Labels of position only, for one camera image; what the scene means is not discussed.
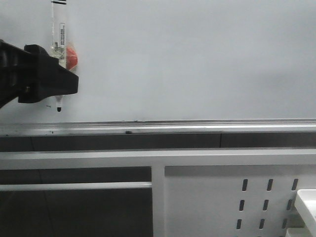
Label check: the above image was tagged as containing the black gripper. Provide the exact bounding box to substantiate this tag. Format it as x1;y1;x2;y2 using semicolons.
0;40;79;107

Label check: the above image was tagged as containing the red round magnet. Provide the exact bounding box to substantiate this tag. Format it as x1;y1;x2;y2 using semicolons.
66;46;78;71

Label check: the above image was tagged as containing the white black-tip marker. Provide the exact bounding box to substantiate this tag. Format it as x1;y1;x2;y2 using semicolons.
50;0;69;113

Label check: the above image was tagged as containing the white whiteboard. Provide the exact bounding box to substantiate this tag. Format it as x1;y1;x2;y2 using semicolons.
0;0;316;131

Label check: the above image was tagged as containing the white pegboard stand frame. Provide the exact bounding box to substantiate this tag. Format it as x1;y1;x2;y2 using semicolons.
0;149;316;237

